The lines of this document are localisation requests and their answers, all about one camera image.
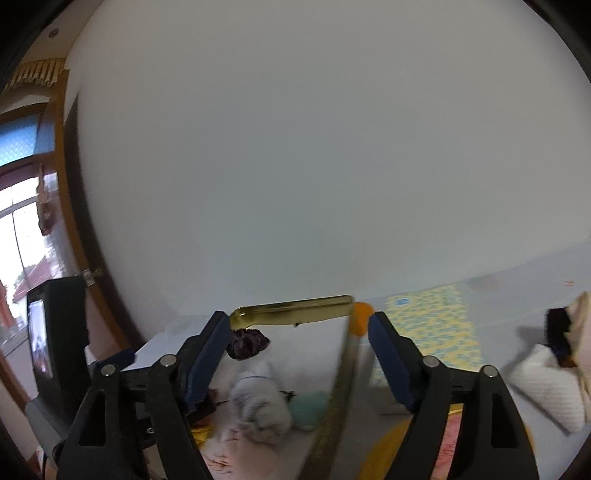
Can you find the white fruit print sheet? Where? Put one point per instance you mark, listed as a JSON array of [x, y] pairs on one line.
[[508, 295]]

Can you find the teal soft cloth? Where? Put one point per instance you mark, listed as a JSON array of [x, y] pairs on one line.
[[307, 408]]

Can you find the metal window latch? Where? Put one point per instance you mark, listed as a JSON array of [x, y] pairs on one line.
[[92, 275]]

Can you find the black knit cloth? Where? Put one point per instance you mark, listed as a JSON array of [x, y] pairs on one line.
[[556, 332]]

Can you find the gold metal tin box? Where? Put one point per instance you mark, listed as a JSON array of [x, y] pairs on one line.
[[295, 307]]

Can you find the yellow cloth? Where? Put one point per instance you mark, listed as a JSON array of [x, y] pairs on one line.
[[203, 434]]

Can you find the pink strip cloth bundle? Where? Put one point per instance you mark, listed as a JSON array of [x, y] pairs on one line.
[[221, 461]]

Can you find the brown wooden window frame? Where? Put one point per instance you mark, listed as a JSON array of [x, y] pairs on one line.
[[69, 207]]

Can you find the fringed curtain valance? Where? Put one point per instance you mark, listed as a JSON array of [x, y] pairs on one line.
[[37, 74]]

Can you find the dark purple scrunchie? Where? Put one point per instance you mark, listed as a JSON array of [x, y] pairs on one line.
[[249, 344]]

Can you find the white towel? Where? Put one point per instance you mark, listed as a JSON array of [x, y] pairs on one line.
[[261, 410]]

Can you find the beige cloth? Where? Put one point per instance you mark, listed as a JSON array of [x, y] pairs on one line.
[[582, 314]]

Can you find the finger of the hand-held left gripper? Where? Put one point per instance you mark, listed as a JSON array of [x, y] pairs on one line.
[[115, 357]]

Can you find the brown hanging ornament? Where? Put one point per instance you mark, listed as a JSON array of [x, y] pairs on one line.
[[46, 217]]

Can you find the window glass pane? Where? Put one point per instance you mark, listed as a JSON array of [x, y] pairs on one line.
[[23, 230]]

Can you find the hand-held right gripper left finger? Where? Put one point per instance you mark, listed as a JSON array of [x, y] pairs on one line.
[[207, 360]]

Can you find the patterned tissue pack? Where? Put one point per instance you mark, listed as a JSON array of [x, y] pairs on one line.
[[438, 318]]

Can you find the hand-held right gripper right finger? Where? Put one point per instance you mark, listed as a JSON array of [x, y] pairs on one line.
[[390, 364]]

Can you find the pink patterned fabric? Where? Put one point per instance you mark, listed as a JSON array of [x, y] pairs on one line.
[[445, 454]]

